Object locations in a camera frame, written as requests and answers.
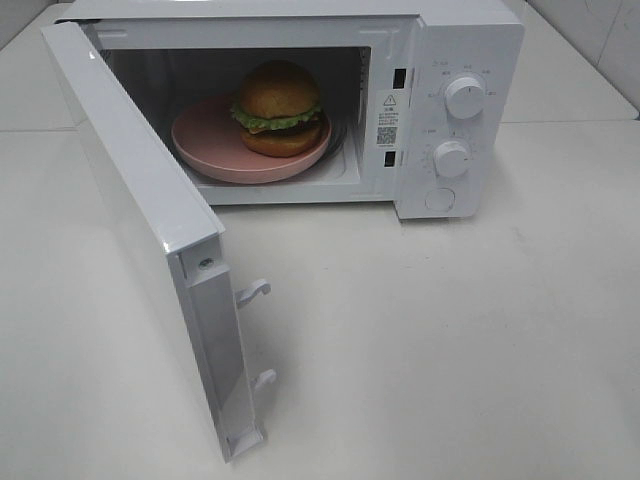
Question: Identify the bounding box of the round white door button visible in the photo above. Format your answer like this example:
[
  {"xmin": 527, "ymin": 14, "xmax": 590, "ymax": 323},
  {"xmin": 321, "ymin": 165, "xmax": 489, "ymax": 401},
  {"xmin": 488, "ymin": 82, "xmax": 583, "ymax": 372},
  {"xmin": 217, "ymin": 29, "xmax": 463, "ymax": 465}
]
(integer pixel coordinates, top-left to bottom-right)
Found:
[{"xmin": 425, "ymin": 188, "xmax": 456, "ymax": 212}]

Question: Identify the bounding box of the white microwave door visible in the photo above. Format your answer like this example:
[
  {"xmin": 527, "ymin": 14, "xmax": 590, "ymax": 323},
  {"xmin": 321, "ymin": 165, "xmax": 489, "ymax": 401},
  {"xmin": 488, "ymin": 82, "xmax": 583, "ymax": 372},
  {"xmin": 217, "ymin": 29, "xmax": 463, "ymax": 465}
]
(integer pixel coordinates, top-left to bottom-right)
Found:
[{"xmin": 42, "ymin": 22, "xmax": 276, "ymax": 461}]

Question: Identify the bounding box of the burger with lettuce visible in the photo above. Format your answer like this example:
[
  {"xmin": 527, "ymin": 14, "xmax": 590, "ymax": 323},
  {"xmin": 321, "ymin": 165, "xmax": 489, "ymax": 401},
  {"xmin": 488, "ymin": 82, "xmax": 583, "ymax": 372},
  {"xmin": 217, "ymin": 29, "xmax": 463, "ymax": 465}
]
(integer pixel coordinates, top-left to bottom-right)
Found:
[{"xmin": 231, "ymin": 60, "xmax": 324, "ymax": 158}]

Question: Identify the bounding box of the pink round plate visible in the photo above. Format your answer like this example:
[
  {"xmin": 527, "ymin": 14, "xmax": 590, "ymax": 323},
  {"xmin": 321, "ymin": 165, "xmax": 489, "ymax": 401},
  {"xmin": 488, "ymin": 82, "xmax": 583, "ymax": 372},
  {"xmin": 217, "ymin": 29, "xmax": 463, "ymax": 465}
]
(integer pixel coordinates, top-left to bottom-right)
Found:
[{"xmin": 171, "ymin": 94, "xmax": 332, "ymax": 184}]

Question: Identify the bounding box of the glass microwave turntable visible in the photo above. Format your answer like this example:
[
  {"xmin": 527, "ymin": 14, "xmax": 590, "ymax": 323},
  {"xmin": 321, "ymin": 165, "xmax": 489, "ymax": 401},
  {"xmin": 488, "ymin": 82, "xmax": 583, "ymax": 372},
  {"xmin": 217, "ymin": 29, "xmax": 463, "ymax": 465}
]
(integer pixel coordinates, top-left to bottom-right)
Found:
[{"xmin": 318, "ymin": 112, "xmax": 348, "ymax": 164}]

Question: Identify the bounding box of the lower white timer knob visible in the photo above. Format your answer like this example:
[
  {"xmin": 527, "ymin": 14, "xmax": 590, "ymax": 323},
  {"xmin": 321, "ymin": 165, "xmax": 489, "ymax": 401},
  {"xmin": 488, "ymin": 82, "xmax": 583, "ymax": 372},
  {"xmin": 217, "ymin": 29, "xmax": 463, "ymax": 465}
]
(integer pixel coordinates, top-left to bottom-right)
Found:
[{"xmin": 433, "ymin": 140, "xmax": 472, "ymax": 178}]

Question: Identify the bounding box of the white microwave oven body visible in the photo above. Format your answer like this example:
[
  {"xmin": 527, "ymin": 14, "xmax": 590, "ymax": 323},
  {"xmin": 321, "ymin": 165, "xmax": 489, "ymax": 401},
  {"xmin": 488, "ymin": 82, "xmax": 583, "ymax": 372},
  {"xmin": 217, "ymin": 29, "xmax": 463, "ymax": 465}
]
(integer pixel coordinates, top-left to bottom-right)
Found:
[{"xmin": 51, "ymin": 1, "xmax": 524, "ymax": 219}]

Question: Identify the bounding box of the upper white power knob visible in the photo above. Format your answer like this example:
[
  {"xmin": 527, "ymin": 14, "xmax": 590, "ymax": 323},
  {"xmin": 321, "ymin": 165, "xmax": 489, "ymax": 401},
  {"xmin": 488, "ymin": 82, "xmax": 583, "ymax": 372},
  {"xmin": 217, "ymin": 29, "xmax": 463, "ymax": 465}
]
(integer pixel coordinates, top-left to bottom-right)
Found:
[{"xmin": 444, "ymin": 73, "xmax": 486, "ymax": 120}]

